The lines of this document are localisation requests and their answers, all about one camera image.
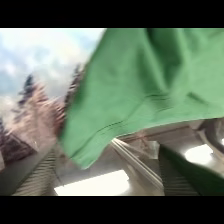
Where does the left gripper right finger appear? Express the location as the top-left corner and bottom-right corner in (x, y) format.
(158, 143), (224, 197)

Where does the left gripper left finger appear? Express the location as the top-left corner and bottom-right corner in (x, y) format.
(0, 147), (59, 197)

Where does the green T-shirt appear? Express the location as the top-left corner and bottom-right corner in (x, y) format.
(59, 28), (224, 170)

